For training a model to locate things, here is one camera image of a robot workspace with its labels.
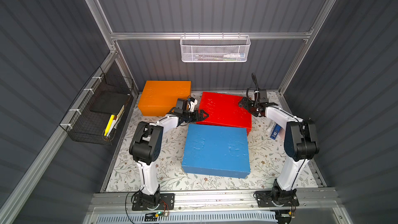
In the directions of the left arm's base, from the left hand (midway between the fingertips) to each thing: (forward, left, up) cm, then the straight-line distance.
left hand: (206, 117), depth 94 cm
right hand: (+9, -25, +2) cm, 27 cm away
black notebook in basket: (-4, +49, +19) cm, 53 cm away
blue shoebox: (-22, -5, +1) cm, 23 cm away
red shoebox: (+5, -11, +1) cm, 12 cm away
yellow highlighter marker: (-16, +46, +17) cm, 51 cm away
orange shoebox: (+16, +32, 0) cm, 35 cm away
